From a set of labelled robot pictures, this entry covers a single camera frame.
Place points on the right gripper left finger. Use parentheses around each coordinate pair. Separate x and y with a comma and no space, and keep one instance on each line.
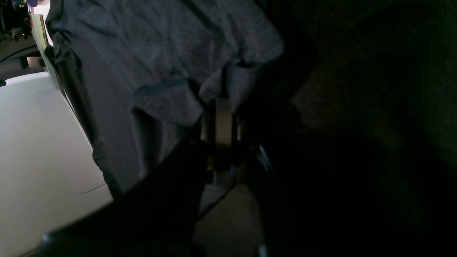
(208,136)

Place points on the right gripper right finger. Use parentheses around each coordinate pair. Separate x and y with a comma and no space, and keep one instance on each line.
(248,158)

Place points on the dark grey T-shirt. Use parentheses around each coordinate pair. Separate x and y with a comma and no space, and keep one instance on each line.
(147,68)

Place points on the black table cloth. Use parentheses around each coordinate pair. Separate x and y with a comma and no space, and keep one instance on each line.
(359,120)

